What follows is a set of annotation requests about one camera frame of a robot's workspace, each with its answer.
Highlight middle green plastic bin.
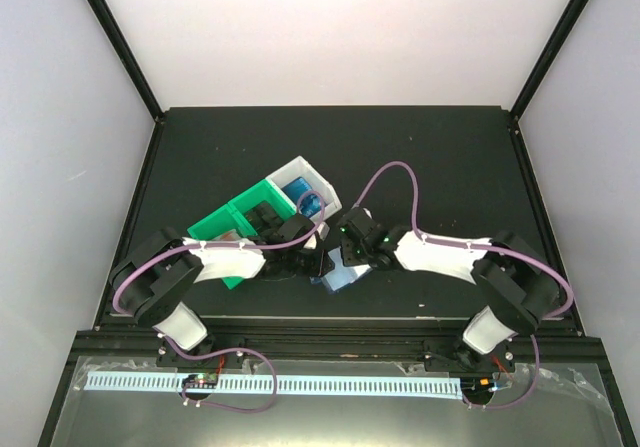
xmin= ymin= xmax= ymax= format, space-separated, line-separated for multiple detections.
xmin=228 ymin=179 xmax=296 ymax=236

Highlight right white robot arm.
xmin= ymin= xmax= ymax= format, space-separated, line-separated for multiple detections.
xmin=338 ymin=207 xmax=559 ymax=370

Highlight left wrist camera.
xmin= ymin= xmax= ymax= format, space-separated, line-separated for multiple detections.
xmin=304 ymin=222 xmax=330 ymax=250

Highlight white slotted cable duct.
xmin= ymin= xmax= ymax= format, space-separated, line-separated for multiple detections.
xmin=83 ymin=371 xmax=462 ymax=400

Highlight white plastic bin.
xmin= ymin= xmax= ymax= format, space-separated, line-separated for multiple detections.
xmin=267 ymin=156 xmax=342 ymax=221

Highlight black cards in green bin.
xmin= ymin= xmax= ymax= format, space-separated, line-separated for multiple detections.
xmin=244 ymin=202 xmax=283 ymax=232

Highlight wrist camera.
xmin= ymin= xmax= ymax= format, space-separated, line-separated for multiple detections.
xmin=304 ymin=222 xmax=330 ymax=250
xmin=338 ymin=207 xmax=376 ymax=241

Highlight blue cards in white bin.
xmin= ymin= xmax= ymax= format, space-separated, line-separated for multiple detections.
xmin=282 ymin=177 xmax=322 ymax=218

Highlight frame post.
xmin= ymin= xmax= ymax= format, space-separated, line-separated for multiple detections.
xmin=508 ymin=0 xmax=610 ymax=118
xmin=86 ymin=0 xmax=164 ymax=122

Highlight left controller board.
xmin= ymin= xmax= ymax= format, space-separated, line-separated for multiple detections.
xmin=181 ymin=373 xmax=218 ymax=390

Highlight orange cards in near bin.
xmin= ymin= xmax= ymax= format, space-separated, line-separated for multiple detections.
xmin=215 ymin=229 xmax=239 ymax=241

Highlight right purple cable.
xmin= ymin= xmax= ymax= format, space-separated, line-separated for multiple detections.
xmin=352 ymin=161 xmax=576 ymax=321

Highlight right frame post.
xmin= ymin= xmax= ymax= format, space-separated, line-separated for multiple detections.
xmin=508 ymin=0 xmax=610 ymax=118

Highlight near green plastic bin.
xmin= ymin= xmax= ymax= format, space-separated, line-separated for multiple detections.
xmin=187 ymin=204 xmax=261 ymax=291

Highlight controller board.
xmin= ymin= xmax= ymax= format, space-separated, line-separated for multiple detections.
xmin=460 ymin=374 xmax=512 ymax=394
xmin=181 ymin=373 xmax=218 ymax=390

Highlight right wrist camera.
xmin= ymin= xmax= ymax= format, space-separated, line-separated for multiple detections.
xmin=338 ymin=207 xmax=376 ymax=241

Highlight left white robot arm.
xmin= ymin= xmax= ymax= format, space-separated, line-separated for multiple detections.
xmin=108 ymin=213 xmax=334 ymax=366

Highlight green plastic bin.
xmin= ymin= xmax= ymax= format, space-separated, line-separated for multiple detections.
xmin=228 ymin=179 xmax=296 ymax=236
xmin=187 ymin=204 xmax=261 ymax=291

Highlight left frame post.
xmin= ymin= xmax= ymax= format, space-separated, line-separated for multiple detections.
xmin=86 ymin=0 xmax=164 ymax=122

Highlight blue card holder wallet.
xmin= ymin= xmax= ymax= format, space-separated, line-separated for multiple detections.
xmin=310 ymin=258 xmax=368 ymax=294

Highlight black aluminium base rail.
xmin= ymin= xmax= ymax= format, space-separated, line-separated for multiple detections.
xmin=68 ymin=317 xmax=610 ymax=369

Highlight right controller board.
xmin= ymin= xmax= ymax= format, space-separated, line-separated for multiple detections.
xmin=460 ymin=374 xmax=512 ymax=394

